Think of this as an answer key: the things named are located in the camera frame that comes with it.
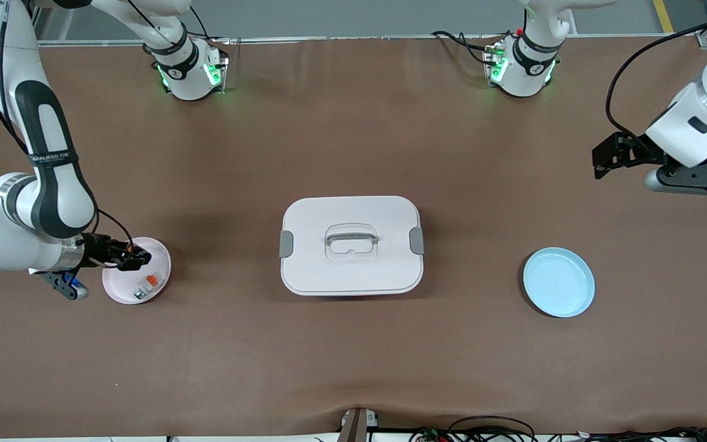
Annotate white lidded storage box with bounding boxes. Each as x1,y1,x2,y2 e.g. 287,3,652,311
279,195,425,297

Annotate light blue round plate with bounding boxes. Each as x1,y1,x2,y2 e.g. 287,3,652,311
523,247,596,319

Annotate white orange green-button switch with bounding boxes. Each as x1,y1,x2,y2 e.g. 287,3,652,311
134,274,161,301

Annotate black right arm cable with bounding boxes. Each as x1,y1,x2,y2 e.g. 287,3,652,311
0,0,135,247

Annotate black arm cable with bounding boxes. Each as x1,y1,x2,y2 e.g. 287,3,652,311
0,0,135,247
605,23,707,143

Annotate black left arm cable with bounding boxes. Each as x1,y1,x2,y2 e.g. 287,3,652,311
605,23,707,143

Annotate black base power cable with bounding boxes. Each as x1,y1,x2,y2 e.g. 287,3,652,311
431,31,490,65

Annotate grey box lid handle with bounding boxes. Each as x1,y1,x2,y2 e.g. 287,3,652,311
325,231,379,246

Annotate aluminium table edge rail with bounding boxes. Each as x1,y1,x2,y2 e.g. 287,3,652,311
37,34,707,48

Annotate metal table edge bracket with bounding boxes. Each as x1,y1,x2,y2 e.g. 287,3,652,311
338,407,380,442

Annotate black cable bundle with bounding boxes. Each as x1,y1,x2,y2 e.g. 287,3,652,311
574,426,707,442

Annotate black looped cable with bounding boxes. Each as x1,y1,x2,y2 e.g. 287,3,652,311
447,416,537,442

